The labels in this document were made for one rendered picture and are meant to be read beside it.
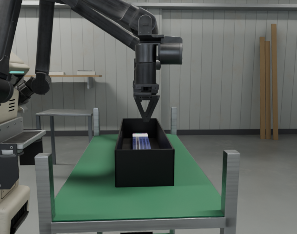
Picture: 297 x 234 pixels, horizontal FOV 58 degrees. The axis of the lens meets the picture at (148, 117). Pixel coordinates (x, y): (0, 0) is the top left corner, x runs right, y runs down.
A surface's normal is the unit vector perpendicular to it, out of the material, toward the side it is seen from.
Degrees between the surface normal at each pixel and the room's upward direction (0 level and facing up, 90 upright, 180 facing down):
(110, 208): 0
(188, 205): 0
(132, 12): 73
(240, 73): 90
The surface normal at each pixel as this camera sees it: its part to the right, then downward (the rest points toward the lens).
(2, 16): -0.07, -0.09
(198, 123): 0.04, 0.15
